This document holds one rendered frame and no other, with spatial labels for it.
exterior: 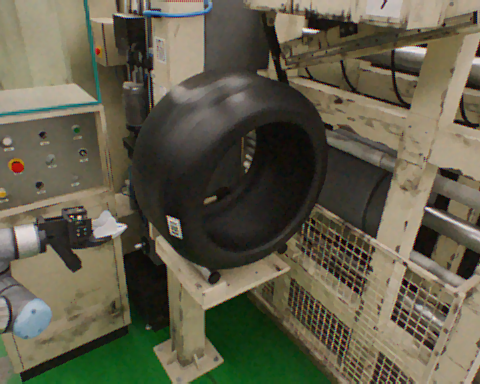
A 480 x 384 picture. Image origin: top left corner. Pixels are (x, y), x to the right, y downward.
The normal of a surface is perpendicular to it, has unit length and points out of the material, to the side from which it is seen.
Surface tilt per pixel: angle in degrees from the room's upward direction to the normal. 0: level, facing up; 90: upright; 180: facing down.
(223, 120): 51
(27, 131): 90
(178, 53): 90
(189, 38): 90
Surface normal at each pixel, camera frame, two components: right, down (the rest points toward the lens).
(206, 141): -0.04, -0.04
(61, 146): 0.57, 0.41
